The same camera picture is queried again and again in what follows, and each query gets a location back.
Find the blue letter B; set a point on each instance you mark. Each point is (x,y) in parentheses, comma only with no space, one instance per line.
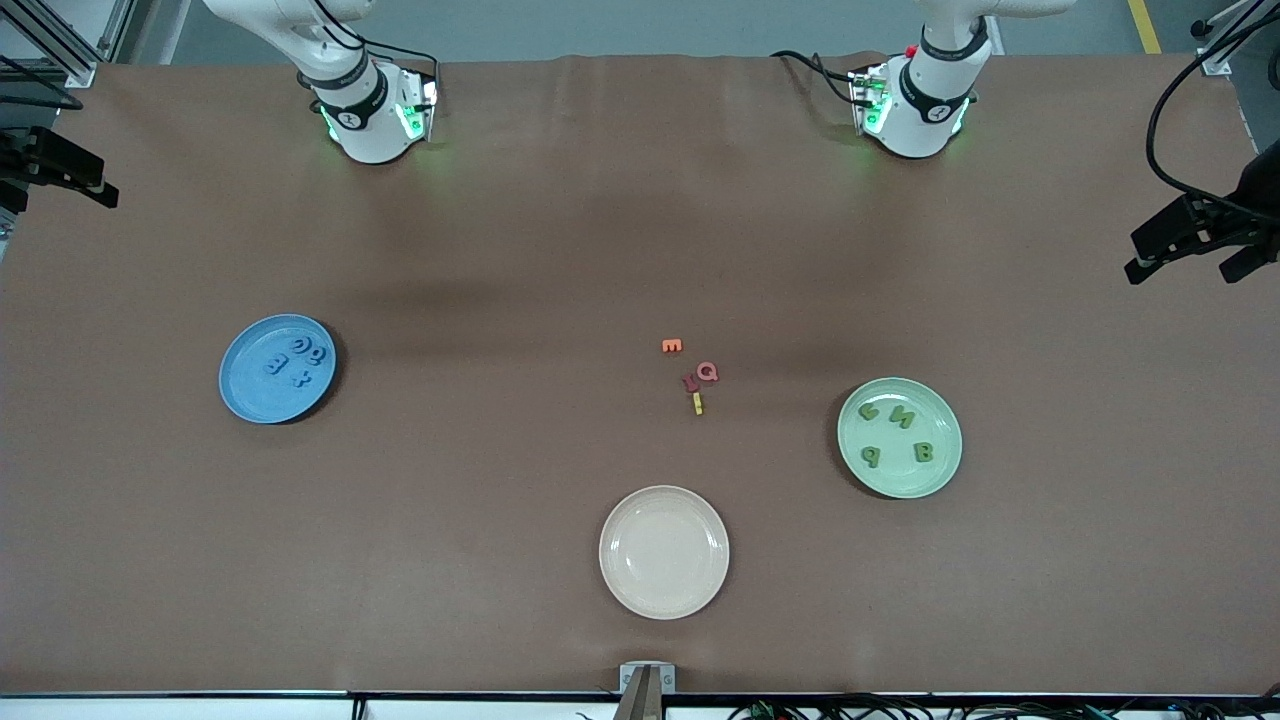
(276,365)

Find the blue letter Q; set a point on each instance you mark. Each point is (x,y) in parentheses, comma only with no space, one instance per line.
(318,354)

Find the blue letter X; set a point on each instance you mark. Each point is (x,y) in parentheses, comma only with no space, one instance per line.
(300,379)

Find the green letter N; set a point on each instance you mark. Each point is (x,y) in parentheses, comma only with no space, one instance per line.
(902,416)

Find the green letter B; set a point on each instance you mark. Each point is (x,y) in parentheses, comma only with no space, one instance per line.
(924,452)

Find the green letter P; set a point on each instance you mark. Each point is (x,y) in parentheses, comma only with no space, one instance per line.
(871,456)

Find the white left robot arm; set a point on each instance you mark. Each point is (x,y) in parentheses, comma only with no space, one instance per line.
(925,110)

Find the blue round plate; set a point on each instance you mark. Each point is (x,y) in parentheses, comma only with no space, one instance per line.
(250,395)

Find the green round plate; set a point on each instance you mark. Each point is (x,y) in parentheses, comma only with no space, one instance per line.
(900,475)

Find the red letter Q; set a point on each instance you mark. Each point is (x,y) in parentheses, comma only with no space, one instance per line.
(707,372)

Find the brown table mat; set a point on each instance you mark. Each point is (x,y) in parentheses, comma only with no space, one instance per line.
(400,550)

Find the beige round plate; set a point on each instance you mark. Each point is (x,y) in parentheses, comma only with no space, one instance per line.
(664,552)

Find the aluminium frame post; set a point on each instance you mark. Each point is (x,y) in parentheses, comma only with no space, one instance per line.
(1215,62)
(75,70)

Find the white table front rail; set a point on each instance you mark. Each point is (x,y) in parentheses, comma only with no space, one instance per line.
(200,710)

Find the grey metal camera bracket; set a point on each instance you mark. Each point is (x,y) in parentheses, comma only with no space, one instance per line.
(647,690)

